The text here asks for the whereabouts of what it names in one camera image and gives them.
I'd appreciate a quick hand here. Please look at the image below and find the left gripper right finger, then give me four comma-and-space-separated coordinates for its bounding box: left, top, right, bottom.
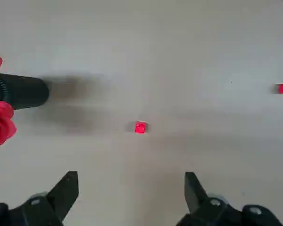
174, 171, 283, 226

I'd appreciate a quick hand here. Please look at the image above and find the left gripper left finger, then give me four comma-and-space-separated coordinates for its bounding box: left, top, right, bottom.
0, 171, 80, 226

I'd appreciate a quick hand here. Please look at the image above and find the black cylindrical vase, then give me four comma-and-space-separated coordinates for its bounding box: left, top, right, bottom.
0, 73, 50, 112

